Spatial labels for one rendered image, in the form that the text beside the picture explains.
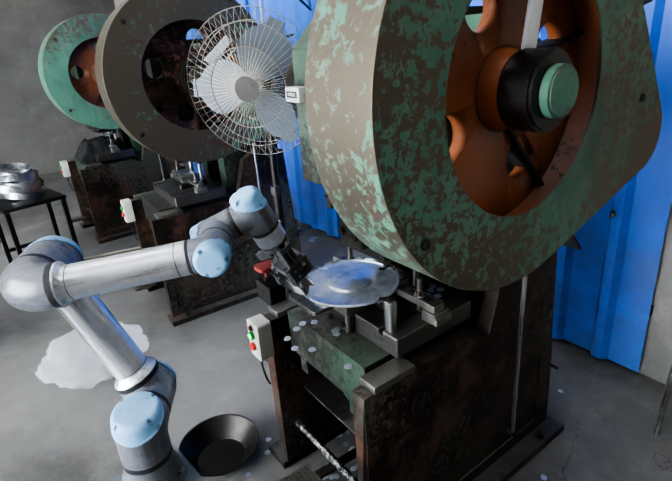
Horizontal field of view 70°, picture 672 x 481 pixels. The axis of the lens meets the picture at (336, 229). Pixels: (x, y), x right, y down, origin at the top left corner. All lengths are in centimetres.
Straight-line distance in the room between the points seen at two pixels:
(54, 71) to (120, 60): 171
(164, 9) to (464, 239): 187
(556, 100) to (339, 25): 42
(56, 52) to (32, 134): 369
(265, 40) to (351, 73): 125
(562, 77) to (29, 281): 108
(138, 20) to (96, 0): 541
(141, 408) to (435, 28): 103
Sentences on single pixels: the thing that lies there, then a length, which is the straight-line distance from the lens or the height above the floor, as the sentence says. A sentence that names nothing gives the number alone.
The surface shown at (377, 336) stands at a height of 68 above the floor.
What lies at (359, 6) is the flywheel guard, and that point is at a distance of 79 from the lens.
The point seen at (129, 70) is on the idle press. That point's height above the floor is 138.
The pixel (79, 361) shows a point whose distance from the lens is 258.
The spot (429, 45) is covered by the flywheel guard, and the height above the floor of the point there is 143.
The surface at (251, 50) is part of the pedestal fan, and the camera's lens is 200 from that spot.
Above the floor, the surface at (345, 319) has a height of 70.
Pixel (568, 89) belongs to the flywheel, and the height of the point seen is 133.
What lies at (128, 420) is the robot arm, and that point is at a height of 67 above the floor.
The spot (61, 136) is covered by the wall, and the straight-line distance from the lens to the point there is 773.
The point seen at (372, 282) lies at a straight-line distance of 142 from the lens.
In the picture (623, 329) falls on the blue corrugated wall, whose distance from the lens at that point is 247.
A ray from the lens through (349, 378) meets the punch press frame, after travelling 141.
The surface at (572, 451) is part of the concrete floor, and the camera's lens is 211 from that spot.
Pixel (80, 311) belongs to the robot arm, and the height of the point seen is 90.
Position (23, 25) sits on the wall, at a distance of 768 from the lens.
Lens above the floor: 145
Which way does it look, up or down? 21 degrees down
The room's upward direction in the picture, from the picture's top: 4 degrees counter-clockwise
